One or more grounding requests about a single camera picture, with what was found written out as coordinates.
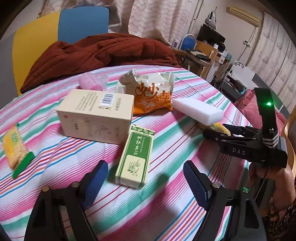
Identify striped pink green tablecloth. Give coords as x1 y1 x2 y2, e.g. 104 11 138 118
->
1 77 249 240

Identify floral white curtain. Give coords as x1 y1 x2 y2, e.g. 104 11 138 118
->
39 1 295 111

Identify pink hair roller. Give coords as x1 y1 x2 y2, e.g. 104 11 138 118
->
79 72 109 91

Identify blue folding chair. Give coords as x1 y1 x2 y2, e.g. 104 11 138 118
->
179 34 196 50

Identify wooden chair grey seat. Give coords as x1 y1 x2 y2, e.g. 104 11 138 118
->
281 108 295 178

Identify person's right hand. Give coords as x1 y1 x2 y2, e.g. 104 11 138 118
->
249 163 295 211

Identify yellow cracker packet green end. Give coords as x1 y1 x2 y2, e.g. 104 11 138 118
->
2 123 35 179

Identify wall air conditioner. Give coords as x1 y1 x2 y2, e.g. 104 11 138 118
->
226 6 260 27

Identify cream tall medicine box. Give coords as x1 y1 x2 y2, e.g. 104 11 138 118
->
57 89 134 145

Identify wooden desk with clutter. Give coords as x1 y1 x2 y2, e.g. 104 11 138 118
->
173 24 232 82

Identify orange white snack bag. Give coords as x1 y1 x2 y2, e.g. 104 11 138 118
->
116 69 175 115

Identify grey yellow blue chair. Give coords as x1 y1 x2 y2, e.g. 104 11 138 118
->
1 6 109 107

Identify dark red quilted jacket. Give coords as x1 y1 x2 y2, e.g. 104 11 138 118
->
20 33 179 94

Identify green white small box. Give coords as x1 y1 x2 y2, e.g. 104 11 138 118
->
115 125 154 189

